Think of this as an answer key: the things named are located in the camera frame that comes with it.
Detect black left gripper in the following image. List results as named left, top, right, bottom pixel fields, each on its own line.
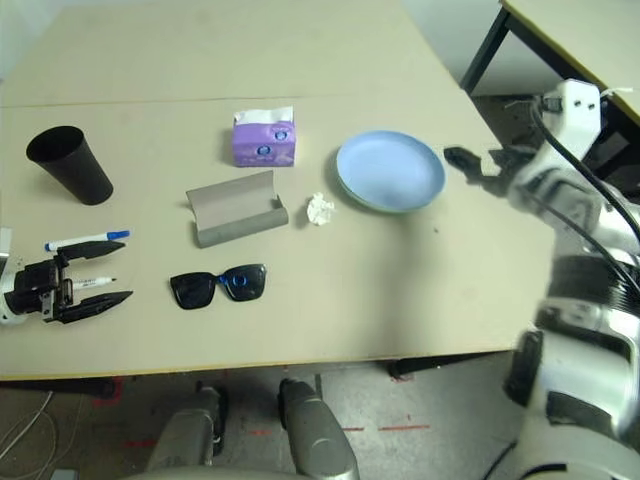
left=4, top=239, right=135, bottom=325

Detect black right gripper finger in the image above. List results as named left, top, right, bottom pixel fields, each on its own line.
left=486, top=147, right=534, bottom=174
left=443, top=144, right=509, bottom=198

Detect white marker black tip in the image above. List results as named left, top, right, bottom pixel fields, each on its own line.
left=69, top=275, right=119, bottom=291

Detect white marker with blue cap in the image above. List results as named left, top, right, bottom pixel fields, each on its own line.
left=43, top=229, right=132, bottom=253

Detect black sunglasses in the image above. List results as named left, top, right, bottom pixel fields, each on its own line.
left=168, top=263, right=269, bottom=312

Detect white tissue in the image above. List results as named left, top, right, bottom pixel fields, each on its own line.
left=305, top=192, right=336, bottom=227

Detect grey glasses case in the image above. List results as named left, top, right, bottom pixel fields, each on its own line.
left=184, top=169, right=290, bottom=250

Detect light blue plate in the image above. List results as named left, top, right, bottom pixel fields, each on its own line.
left=334, top=129, right=447, bottom=215

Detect black plastic cup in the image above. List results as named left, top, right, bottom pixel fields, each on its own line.
left=25, top=125, right=115, bottom=207

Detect black table base bar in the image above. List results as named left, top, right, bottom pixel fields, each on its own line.
left=387, top=357, right=516, bottom=377
left=0, top=377, right=121, bottom=401

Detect purple tissue pack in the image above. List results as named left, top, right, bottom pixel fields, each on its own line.
left=231, top=104, right=296, bottom=169

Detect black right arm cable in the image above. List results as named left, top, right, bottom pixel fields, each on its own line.
left=529, top=97, right=640, bottom=301

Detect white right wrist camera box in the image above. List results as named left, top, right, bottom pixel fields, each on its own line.
left=542, top=78, right=604, bottom=154

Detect white floor cable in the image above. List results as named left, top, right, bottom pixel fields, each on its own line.
left=0, top=389, right=56, bottom=480

